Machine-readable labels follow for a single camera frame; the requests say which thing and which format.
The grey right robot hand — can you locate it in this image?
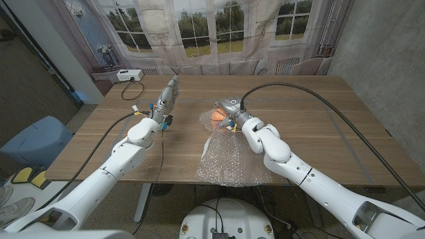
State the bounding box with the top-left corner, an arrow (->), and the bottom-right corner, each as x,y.
214,96 -> 245,130

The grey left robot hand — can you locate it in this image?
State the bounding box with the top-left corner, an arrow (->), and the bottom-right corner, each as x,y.
151,74 -> 180,125

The orange mini basketball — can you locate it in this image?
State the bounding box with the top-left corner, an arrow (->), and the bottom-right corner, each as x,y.
211,108 -> 233,132

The clear bubble wrap sheet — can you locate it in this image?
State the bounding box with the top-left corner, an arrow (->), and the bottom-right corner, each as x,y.
195,108 -> 273,188

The white power strip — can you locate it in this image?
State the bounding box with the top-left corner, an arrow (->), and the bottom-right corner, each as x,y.
116,68 -> 145,83

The black power adapter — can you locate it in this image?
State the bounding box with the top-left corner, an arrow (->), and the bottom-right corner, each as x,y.
277,225 -> 301,239

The printed window scene backdrop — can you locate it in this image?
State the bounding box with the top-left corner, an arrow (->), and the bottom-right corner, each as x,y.
35,0 -> 355,97

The white table leg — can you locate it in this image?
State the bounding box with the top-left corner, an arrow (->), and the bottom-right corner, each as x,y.
307,202 -> 323,228
134,183 -> 152,222

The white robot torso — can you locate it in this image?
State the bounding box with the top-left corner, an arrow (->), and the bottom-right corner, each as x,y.
179,198 -> 276,239

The thin black power cable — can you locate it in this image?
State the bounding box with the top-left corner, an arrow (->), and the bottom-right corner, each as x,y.
121,78 -> 145,101

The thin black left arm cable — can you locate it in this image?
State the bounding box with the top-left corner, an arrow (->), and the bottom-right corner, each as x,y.
131,127 -> 165,236

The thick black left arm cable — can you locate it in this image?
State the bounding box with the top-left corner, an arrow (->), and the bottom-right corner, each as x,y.
36,111 -> 152,212

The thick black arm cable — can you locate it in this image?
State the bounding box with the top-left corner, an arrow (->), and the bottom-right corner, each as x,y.
36,111 -> 152,212
240,82 -> 425,212

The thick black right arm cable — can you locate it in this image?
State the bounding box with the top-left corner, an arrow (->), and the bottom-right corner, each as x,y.
240,82 -> 425,212

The dark perforated wall panel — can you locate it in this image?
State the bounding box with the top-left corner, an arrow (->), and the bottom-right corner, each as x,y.
0,6 -> 84,147

